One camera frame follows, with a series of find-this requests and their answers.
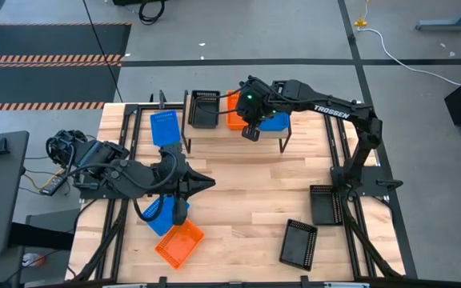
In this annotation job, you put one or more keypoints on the black clip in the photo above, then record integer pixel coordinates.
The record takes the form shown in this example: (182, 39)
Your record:
(0, 146)

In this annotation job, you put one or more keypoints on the blue plastic basket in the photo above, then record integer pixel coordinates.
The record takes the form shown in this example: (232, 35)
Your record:
(162, 224)
(278, 122)
(165, 130)

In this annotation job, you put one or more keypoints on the black metal table frame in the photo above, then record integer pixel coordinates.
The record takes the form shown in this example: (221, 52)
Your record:
(131, 109)

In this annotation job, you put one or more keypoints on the orange plastic basket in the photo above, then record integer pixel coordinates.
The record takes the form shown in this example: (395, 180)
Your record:
(232, 120)
(178, 244)

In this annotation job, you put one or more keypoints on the black plastic basket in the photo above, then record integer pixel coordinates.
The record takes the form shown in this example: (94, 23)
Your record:
(297, 245)
(324, 206)
(203, 112)

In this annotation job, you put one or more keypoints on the black hazard-striped floor mat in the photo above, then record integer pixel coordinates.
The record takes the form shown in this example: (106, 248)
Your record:
(54, 84)

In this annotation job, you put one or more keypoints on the silver frame bracket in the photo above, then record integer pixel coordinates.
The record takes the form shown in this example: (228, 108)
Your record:
(346, 285)

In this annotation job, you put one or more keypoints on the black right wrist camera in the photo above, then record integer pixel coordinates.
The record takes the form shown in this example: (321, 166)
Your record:
(251, 133)

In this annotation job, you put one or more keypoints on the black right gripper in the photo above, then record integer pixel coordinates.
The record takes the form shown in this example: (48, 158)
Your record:
(250, 114)

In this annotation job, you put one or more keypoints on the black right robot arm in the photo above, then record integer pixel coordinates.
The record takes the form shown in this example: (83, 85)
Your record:
(334, 112)

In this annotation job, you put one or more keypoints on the gray table leg foot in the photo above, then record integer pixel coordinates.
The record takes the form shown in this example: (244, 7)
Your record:
(446, 26)

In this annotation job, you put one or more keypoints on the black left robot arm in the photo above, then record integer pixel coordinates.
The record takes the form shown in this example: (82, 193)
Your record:
(130, 180)

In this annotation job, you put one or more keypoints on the black box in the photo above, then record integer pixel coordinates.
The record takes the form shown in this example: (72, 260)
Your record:
(126, 2)

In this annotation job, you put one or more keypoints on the dark gray cart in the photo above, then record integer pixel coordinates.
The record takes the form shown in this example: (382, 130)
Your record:
(54, 218)

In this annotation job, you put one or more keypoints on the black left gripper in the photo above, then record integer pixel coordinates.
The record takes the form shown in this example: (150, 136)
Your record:
(176, 178)

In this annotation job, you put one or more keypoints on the black power adapter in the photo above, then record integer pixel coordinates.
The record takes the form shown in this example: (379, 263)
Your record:
(52, 185)

